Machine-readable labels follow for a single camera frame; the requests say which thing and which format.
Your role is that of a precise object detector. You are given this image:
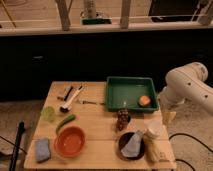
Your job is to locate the black pole stand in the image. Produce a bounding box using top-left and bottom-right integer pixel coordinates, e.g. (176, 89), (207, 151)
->
(9, 122), (25, 171)

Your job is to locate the green pepper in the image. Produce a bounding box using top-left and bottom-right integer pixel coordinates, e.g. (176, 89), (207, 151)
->
(55, 114), (76, 134)

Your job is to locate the small metal fork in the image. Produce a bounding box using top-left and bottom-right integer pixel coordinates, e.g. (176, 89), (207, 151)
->
(82, 101), (105, 105)

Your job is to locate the brown pine cone figure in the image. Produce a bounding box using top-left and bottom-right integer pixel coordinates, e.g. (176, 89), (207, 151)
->
(116, 109), (131, 131)

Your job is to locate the dark brown bowl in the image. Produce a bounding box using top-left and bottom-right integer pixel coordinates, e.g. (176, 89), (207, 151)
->
(117, 132), (145, 160)

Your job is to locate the green plastic tray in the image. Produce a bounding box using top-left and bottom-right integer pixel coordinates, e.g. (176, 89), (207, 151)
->
(105, 76), (158, 113)

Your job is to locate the red bowl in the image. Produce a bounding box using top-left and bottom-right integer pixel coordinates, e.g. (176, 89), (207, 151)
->
(54, 126), (85, 158)

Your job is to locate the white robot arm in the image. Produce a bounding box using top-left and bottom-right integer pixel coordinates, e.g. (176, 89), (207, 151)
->
(158, 62), (213, 125)

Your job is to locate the black floor cable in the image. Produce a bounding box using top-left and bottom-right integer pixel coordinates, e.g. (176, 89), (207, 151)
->
(169, 132), (213, 171)

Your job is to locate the blue sponge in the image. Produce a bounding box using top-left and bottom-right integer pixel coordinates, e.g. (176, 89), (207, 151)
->
(35, 138), (51, 163)

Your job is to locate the orange round fruit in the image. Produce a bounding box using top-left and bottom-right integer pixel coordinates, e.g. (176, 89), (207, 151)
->
(138, 95), (151, 107)

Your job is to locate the dark handled small tool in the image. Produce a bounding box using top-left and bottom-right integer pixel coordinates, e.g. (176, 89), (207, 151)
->
(57, 86), (73, 101)

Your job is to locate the light green cup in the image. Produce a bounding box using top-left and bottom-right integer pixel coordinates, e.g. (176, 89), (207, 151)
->
(41, 106), (55, 122)

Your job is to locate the green base background stand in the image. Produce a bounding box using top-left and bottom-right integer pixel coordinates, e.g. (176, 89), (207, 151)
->
(80, 0), (113, 26)

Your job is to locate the grey cloth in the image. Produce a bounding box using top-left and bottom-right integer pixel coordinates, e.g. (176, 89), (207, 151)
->
(121, 130), (143, 157)

